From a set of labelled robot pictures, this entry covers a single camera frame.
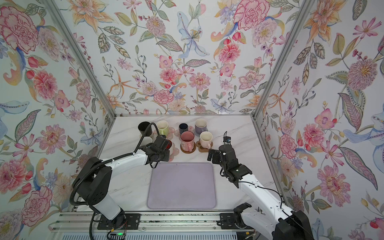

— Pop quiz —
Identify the brown round wooden coaster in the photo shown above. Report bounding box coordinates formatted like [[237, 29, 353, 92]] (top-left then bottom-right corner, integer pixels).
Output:
[[180, 144, 197, 154]]

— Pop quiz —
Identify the black mug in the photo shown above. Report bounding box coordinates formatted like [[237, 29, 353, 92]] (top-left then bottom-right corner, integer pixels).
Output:
[[138, 122, 153, 137]]

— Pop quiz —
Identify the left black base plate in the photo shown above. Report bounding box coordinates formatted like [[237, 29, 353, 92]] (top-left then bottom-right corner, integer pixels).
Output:
[[97, 213, 141, 231]]

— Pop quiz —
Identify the cream mug pink handle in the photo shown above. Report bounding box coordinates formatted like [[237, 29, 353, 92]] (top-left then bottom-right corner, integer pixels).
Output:
[[200, 131, 213, 149]]

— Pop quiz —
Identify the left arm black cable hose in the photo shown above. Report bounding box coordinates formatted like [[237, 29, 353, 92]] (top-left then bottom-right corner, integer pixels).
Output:
[[69, 122, 161, 240]]

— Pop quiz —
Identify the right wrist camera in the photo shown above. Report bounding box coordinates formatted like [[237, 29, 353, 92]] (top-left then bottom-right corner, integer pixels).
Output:
[[223, 136, 232, 145]]

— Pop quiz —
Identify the small dark blue mug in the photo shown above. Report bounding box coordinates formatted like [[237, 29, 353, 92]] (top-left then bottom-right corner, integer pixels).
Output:
[[179, 123, 189, 136]]

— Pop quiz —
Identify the lavender serving tray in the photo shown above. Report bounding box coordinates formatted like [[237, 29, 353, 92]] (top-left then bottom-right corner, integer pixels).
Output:
[[147, 163, 217, 211]]

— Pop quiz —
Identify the pink flower coaster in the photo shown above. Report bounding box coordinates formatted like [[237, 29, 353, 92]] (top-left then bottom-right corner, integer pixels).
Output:
[[166, 127, 175, 140], [169, 147, 180, 162], [174, 125, 195, 138]]

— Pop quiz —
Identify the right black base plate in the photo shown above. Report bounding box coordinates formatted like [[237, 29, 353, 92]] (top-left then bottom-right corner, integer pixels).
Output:
[[217, 212, 255, 230]]

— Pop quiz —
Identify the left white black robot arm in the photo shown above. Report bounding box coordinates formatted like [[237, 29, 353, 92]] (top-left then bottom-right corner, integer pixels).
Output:
[[70, 136, 171, 227]]

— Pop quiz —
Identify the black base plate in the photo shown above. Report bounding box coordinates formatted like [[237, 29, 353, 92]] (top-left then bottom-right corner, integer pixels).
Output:
[[217, 212, 255, 230], [97, 213, 141, 231]]

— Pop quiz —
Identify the pink flower coaster front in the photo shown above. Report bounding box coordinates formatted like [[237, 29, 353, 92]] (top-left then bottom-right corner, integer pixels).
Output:
[[169, 147, 180, 162]]

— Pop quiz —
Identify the blue mug white inside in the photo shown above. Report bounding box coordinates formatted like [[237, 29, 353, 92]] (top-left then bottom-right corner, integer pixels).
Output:
[[140, 137, 153, 146]]

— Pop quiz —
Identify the cream mug purple handle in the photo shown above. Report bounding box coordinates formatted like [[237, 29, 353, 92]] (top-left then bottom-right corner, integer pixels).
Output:
[[195, 119, 208, 136]]

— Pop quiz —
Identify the cream mug green handle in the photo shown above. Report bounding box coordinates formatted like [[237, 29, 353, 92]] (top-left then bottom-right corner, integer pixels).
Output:
[[156, 121, 169, 137]]

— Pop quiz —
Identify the pink tall mug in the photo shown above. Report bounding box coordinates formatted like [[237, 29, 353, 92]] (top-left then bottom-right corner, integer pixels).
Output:
[[181, 131, 195, 151]]

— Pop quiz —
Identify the aluminium mounting rail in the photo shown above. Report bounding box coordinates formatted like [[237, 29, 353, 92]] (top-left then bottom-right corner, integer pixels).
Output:
[[47, 211, 310, 233]]

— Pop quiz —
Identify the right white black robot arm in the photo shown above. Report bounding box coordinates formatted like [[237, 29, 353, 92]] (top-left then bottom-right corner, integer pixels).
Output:
[[208, 144, 314, 240]]

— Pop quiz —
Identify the red inside white mug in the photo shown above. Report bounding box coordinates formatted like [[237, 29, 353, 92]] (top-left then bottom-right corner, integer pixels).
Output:
[[166, 140, 173, 150]]

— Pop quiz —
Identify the brown paw cork coaster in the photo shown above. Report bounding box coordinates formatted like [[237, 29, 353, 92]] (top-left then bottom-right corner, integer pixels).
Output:
[[196, 139, 213, 153]]

